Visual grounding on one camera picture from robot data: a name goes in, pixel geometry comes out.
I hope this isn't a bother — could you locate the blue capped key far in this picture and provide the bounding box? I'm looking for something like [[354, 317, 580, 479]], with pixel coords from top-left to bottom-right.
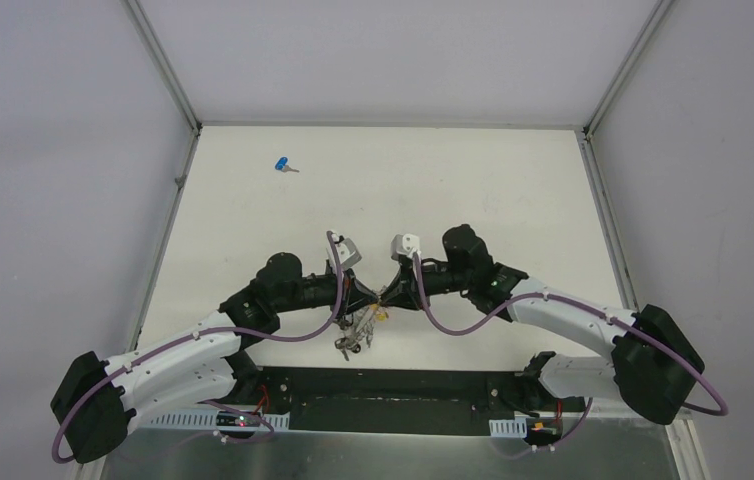
[[274, 157, 299, 173]]

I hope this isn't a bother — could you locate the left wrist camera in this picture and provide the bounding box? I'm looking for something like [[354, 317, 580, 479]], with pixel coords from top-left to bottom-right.
[[326, 230, 362, 273]]

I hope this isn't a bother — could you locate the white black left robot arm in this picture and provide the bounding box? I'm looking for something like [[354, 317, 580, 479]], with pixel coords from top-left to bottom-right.
[[50, 253, 379, 464]]

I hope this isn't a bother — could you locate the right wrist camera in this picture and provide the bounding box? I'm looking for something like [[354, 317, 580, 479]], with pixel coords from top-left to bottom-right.
[[390, 233, 421, 262]]

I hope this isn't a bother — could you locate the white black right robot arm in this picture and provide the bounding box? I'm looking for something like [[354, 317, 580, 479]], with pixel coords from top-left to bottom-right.
[[380, 224, 705, 425]]

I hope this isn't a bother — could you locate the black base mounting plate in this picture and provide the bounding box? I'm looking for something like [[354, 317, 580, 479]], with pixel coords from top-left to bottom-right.
[[194, 366, 587, 439]]

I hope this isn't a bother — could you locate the metal disc with keyrings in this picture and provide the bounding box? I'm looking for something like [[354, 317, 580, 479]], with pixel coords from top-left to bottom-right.
[[333, 304, 389, 362]]

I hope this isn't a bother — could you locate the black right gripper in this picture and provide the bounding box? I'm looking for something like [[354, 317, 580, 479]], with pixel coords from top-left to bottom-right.
[[379, 259, 472, 312]]

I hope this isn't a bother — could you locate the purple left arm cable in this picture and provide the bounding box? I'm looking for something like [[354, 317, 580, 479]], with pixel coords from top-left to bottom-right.
[[50, 230, 346, 465]]

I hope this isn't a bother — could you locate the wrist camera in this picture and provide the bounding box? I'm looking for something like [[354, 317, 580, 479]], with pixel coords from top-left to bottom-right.
[[326, 230, 362, 273], [390, 233, 421, 262]]

